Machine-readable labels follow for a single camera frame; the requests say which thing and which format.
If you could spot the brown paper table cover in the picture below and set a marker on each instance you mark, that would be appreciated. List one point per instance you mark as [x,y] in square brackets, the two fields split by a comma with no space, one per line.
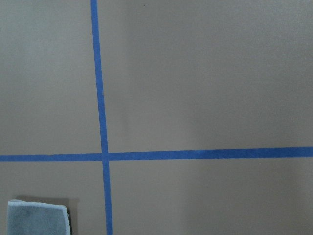
[159,117]

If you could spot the pink and grey towel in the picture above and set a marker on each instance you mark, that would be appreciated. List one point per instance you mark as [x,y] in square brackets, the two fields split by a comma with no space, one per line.
[36,218]

